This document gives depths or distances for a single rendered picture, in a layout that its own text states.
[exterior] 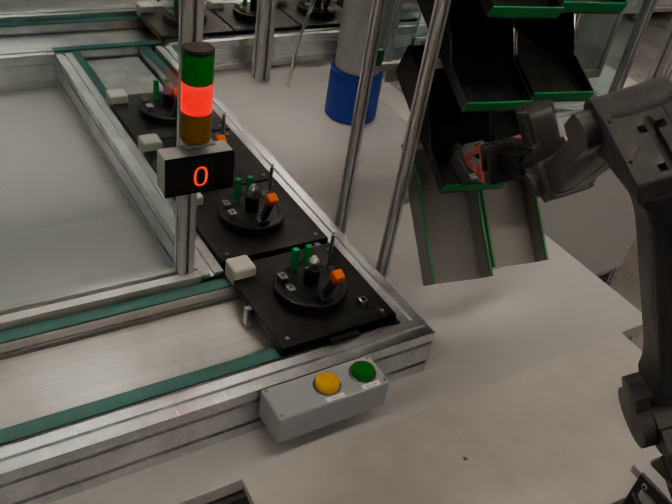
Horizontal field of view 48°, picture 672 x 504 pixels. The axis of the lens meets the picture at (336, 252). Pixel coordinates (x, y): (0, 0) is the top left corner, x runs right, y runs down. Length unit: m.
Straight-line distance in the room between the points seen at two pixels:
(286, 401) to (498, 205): 0.64
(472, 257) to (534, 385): 0.27
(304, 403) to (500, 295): 0.64
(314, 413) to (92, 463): 0.34
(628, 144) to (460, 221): 0.80
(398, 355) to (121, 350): 0.49
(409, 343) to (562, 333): 0.42
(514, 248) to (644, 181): 0.89
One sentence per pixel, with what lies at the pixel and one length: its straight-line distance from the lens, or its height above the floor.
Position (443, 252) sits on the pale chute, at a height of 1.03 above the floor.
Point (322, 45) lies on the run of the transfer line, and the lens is 2.64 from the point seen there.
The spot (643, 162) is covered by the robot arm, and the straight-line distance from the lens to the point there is 0.74.
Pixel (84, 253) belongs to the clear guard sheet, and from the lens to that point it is 1.36.
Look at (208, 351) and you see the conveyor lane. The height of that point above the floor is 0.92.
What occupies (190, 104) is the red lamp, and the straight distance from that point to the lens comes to 1.21.
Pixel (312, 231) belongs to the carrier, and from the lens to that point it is 1.57.
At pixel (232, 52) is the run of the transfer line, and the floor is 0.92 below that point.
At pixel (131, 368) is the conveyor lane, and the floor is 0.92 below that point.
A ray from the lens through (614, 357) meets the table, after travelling 1.68.
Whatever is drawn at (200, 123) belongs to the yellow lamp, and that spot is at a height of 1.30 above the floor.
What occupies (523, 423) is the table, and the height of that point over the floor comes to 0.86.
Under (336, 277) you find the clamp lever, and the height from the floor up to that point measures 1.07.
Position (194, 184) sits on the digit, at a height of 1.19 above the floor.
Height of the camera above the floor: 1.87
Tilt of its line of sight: 36 degrees down
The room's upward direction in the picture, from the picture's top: 10 degrees clockwise
